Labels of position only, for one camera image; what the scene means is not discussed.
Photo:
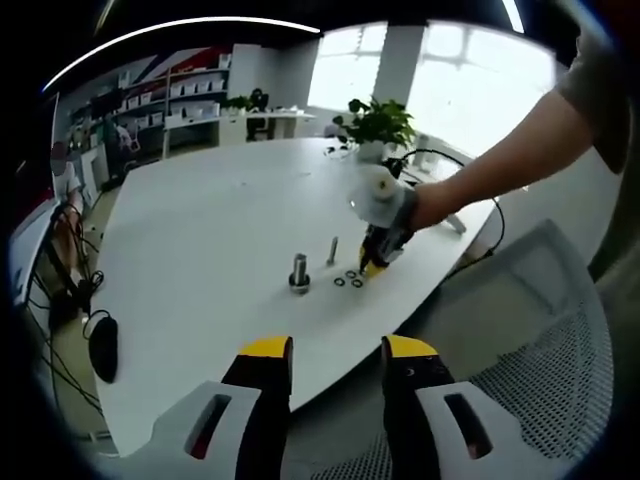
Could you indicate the large threaded metal stud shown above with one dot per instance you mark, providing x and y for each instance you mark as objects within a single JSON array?
[{"x": 300, "y": 267}]

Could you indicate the white handheld controller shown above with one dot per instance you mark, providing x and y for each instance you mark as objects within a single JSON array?
[{"x": 456, "y": 224}]

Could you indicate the curved ceiling light strip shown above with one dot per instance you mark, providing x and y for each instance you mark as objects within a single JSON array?
[{"x": 150, "y": 35}]

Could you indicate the green potted plant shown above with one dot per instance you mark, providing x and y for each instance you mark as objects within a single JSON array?
[{"x": 380, "y": 120}]

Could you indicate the white mesh office chair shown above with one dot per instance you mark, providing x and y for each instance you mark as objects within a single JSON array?
[{"x": 525, "y": 350}]

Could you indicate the small threaded metal stud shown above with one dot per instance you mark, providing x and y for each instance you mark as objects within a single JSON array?
[{"x": 333, "y": 251}]

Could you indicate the shelving unit with white bins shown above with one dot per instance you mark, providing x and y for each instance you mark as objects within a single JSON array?
[{"x": 175, "y": 90}]

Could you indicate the white plant pot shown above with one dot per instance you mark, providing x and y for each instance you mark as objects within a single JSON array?
[{"x": 371, "y": 151}]

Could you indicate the white background desk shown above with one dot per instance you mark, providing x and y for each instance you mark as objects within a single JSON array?
[{"x": 240, "y": 120}]

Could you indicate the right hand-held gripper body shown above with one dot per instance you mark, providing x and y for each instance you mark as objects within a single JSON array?
[{"x": 377, "y": 200}]

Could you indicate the white side desk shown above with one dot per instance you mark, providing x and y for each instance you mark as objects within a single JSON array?
[{"x": 27, "y": 250}]

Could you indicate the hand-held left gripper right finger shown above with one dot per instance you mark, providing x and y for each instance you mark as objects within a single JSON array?
[{"x": 410, "y": 400}]

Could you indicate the white cylinder bottle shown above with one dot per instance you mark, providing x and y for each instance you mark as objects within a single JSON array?
[{"x": 423, "y": 142}]

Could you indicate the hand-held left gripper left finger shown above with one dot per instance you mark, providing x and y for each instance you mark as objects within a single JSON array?
[{"x": 260, "y": 395}]

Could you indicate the black oval object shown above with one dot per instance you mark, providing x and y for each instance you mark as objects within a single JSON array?
[{"x": 105, "y": 350}]

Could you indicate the straight ceiling light strip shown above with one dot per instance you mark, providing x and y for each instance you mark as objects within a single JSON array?
[{"x": 512, "y": 15}]

